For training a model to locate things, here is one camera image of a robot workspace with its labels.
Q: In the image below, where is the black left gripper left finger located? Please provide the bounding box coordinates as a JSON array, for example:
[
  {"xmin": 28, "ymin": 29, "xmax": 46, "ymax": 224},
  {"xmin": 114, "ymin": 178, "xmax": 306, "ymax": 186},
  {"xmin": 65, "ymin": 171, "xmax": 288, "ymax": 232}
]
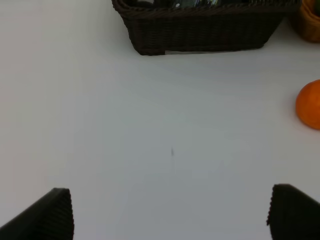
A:
[{"xmin": 0, "ymin": 188, "xmax": 75, "ymax": 240}]

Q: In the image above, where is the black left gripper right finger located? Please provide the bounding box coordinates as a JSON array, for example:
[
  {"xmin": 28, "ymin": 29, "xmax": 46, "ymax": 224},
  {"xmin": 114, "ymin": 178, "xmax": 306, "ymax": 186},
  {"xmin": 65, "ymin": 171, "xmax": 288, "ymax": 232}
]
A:
[{"xmin": 266, "ymin": 184, "xmax": 320, "ymax": 240}]

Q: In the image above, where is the orange mandarin fruit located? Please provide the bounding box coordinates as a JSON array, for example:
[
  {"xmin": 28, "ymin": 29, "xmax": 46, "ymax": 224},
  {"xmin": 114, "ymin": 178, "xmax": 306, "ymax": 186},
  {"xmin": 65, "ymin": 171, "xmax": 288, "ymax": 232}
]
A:
[{"xmin": 295, "ymin": 79, "xmax": 320, "ymax": 130}]

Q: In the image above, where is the dark grey pump bottle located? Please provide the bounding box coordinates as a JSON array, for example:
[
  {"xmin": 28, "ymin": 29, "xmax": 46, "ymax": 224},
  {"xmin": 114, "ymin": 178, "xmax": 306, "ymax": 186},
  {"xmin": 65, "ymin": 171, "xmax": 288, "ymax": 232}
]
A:
[{"xmin": 153, "ymin": 0, "xmax": 221, "ymax": 8}]

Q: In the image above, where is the light orange wicker basket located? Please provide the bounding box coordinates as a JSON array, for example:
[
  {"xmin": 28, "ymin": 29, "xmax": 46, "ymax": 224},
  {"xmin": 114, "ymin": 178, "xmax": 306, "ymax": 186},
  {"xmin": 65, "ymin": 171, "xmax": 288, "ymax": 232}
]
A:
[{"xmin": 290, "ymin": 0, "xmax": 320, "ymax": 44}]

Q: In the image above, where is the dark brown wicker basket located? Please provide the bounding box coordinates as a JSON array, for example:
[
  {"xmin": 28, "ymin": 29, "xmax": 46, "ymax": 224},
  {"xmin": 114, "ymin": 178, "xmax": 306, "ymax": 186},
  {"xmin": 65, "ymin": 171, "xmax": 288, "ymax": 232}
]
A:
[{"xmin": 112, "ymin": 0, "xmax": 301, "ymax": 56}]

